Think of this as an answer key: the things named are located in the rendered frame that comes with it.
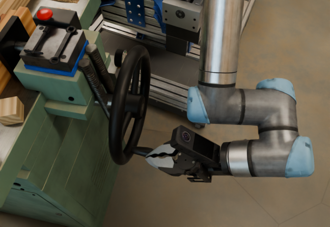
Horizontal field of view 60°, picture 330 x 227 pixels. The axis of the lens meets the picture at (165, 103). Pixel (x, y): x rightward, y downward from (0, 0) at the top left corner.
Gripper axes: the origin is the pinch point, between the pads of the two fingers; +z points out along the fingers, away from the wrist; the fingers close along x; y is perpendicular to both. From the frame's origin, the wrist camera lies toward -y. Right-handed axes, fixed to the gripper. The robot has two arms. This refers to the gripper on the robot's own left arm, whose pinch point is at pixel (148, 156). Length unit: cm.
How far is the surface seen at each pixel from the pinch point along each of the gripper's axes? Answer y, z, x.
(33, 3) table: -32, 25, 30
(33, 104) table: -25.2, 13.1, 0.5
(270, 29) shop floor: 89, -8, 136
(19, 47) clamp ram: -32.9, 14.6, 9.8
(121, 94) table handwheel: -19.9, -5.0, 3.9
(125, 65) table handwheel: -21.3, -5.0, 9.9
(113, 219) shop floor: 55, 53, -5
